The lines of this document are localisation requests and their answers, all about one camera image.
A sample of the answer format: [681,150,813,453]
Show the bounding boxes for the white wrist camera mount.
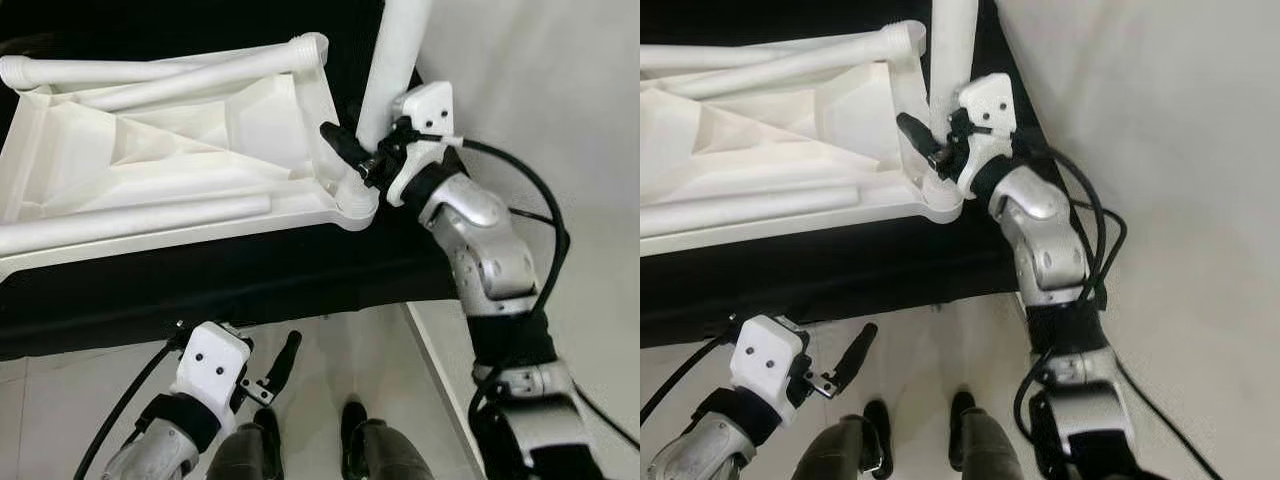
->
[172,320,253,413]
[383,82,459,208]
[950,72,1019,198]
[728,313,809,413]

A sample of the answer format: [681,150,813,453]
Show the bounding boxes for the grey robot leg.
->
[800,400,896,480]
[205,405,286,480]
[342,400,436,480]
[950,390,1031,480]

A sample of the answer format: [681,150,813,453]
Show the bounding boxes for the white plastic table top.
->
[0,35,381,284]
[640,20,966,241]

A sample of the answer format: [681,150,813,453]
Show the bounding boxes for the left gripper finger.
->
[268,330,303,393]
[836,322,879,391]

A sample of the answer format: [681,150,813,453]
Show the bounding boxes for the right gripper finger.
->
[897,112,946,171]
[320,121,379,183]

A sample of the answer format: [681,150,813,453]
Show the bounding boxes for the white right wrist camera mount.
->
[950,72,1019,198]
[383,82,459,208]

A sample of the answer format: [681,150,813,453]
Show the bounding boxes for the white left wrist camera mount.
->
[172,320,253,413]
[728,313,809,413]

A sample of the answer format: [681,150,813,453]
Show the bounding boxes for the black tablecloth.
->
[640,0,1111,349]
[0,0,561,361]

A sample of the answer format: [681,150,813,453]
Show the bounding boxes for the grey left robot leg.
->
[205,405,286,480]
[800,400,896,480]

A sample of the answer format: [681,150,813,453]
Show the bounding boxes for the grey right robot leg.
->
[342,400,436,480]
[950,390,1031,480]

